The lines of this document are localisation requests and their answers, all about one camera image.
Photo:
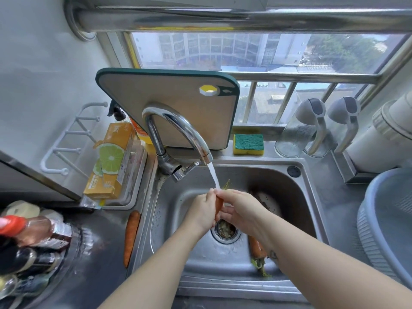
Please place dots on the yellow dish soap pump bottle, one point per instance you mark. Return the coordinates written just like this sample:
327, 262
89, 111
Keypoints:
145, 137

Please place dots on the steel drain strainer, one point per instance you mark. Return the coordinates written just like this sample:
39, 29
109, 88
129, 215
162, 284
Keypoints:
230, 235

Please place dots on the white capped bottle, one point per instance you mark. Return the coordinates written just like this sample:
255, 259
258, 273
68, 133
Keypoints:
51, 215

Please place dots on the person's left hand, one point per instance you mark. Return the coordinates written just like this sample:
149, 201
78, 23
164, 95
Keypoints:
199, 215

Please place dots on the slim orange carrot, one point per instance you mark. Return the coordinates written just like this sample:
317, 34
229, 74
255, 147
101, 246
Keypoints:
219, 205

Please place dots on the yellow green sponge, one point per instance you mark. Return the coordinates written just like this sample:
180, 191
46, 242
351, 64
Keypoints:
248, 144

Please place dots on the orange box with lime picture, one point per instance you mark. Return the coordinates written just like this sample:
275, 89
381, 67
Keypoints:
111, 157

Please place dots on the red capped sauce bottle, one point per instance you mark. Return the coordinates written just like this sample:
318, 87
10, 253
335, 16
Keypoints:
35, 231

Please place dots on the glass pitcher with grey lid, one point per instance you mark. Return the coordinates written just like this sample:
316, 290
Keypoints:
346, 109
292, 138

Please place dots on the white plastic tray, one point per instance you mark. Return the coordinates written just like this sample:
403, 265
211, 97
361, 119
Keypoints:
143, 168

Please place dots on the clear plastic bag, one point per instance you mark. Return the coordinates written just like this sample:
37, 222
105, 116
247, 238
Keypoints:
91, 202

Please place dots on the beige capped bottle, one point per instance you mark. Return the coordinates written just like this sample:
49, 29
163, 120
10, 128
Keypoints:
21, 209

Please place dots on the yellow capped bottle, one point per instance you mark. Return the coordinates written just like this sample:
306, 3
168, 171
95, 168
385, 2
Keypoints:
7, 284

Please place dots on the orange carrot with leafy stem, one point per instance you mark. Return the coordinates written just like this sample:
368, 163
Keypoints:
257, 247

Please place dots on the stainless steel sink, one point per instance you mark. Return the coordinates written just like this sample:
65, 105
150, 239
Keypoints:
199, 254

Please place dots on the black sink hole plug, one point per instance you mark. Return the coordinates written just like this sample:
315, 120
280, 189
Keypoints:
294, 171

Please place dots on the steel window guard rail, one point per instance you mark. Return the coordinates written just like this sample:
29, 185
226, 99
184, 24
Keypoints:
302, 77

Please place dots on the transparent plastic packet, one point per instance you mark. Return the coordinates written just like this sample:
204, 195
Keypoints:
131, 170

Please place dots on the dark soy sauce bottle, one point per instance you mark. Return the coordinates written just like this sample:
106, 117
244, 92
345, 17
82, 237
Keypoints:
32, 260

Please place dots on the person's right forearm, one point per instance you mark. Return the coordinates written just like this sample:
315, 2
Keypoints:
338, 273

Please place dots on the window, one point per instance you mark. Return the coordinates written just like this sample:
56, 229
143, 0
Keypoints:
225, 49

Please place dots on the chrome faucet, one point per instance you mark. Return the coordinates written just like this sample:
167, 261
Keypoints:
157, 141

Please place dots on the steel overhead pipe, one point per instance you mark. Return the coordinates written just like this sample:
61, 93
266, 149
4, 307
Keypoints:
209, 20

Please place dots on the white duct pipe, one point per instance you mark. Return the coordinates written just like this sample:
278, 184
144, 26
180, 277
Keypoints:
371, 154

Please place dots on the person's left forearm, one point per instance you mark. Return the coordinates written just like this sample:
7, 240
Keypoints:
151, 279

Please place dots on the person's right hand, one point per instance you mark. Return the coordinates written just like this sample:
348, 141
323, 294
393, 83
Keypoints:
248, 215

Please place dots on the white wall hook rack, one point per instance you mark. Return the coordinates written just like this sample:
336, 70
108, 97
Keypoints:
57, 148

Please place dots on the beige green-rimmed cutting board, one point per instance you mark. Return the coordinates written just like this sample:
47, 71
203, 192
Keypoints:
154, 94

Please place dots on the blue plastic colander basin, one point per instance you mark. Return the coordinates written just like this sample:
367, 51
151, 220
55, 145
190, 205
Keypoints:
389, 222

